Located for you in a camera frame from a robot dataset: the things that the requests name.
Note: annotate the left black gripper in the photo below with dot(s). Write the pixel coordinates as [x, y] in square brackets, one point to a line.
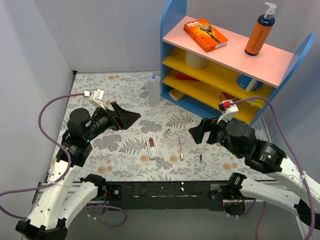
[116, 121]

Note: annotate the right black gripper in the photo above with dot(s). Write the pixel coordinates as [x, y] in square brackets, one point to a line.
[208, 132]

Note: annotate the clear handle small screwdriver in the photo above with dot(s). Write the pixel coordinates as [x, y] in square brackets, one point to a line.
[181, 155]

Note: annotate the white remote control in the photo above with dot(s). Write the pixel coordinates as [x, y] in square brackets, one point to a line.
[152, 147]

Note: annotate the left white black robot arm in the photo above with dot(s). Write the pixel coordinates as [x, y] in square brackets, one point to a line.
[55, 211]

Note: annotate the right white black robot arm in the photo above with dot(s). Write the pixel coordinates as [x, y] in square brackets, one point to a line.
[262, 156]

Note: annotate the floral patterned table mat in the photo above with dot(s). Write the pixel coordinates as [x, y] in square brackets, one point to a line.
[123, 156]

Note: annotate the white orange small box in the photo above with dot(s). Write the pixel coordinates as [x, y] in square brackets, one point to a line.
[176, 94]

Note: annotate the clear plastic water bottle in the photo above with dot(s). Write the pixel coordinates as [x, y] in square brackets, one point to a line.
[154, 90]

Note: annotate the blue shelf with coloured boards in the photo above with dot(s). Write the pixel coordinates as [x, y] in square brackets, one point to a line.
[272, 66]

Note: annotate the red flat box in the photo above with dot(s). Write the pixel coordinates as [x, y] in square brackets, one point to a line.
[182, 76]

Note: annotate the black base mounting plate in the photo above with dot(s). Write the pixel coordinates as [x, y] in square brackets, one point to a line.
[163, 195]

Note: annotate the white paper roll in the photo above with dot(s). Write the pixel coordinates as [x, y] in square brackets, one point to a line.
[195, 61]

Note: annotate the orange razor box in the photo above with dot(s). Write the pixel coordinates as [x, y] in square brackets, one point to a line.
[205, 35]

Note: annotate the orange pump lotion bottle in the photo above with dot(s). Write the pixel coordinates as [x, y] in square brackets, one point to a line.
[261, 30]

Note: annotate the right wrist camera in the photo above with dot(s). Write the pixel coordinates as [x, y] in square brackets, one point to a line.
[228, 111]

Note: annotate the aluminium frame rail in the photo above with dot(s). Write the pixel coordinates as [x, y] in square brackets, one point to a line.
[260, 220]

